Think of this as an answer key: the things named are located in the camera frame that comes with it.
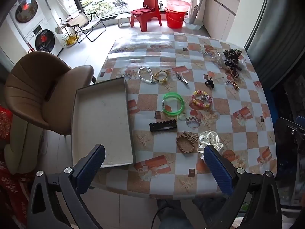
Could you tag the person's dark trouser legs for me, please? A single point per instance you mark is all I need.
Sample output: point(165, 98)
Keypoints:
point(176, 214)

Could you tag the checkered patterned tablecloth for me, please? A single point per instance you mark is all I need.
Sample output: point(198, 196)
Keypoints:
point(157, 52)

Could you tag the silver star hair clip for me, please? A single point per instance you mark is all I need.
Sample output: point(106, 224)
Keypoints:
point(204, 98)

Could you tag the white front-load washer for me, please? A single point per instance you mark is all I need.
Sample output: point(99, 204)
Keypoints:
point(46, 40)
point(27, 12)

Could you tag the white enamel basin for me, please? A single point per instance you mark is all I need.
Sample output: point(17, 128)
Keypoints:
point(193, 24)

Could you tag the beige bunny hair clip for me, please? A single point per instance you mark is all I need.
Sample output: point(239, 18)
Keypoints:
point(190, 134)

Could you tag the pink plastic basin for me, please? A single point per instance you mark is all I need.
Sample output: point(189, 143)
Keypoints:
point(178, 4)

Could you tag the cream cushion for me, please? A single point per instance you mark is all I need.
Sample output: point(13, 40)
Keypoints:
point(16, 148)

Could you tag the dark red folded cloth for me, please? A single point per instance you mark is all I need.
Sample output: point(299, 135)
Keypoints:
point(141, 11)

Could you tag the grey refrigerator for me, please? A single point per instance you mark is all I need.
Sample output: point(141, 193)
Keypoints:
point(274, 28)

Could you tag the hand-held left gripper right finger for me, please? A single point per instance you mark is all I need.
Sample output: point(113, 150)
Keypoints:
point(218, 169)

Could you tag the grey mop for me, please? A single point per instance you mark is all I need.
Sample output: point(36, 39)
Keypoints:
point(195, 12)

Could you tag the white low bench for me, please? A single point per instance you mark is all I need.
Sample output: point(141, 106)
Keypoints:
point(122, 18)

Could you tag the red plastic chair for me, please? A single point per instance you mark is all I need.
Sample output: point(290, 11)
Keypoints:
point(150, 3)

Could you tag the red patterned cloth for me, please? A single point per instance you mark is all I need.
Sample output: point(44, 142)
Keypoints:
point(9, 190)

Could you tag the small black claw clip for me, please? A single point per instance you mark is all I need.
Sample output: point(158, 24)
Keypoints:
point(209, 83)

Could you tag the black folding lounge chair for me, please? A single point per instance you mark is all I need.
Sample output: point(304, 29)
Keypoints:
point(81, 21)

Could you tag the black scalloped hair clip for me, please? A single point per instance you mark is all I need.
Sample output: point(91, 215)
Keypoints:
point(163, 126)

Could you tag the black leopard scrunchie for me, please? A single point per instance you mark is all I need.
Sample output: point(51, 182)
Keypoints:
point(232, 53)

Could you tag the clear plastic claw clip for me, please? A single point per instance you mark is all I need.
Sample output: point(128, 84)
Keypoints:
point(219, 59)

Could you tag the beige wall cabinet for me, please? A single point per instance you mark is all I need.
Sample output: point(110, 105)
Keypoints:
point(219, 12)

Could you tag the white shallow cardboard tray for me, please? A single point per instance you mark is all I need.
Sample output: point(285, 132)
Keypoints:
point(102, 124)

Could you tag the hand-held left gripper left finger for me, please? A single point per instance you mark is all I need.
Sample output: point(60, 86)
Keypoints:
point(91, 164)

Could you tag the white polka dot scrunchie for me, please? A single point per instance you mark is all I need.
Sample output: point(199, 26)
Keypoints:
point(209, 137)

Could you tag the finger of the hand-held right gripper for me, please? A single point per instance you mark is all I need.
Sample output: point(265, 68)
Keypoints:
point(289, 124)

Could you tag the checkered hair band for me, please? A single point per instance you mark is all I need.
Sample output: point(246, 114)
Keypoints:
point(207, 52)

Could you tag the silver metal hair clip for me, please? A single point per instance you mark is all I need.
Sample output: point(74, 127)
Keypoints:
point(181, 77)

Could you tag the brown leather chair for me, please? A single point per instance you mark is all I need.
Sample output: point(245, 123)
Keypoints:
point(28, 88)

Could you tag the green translucent bangle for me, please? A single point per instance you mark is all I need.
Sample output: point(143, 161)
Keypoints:
point(166, 109)

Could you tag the red plastic bucket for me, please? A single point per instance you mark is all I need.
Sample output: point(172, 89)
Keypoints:
point(174, 19)

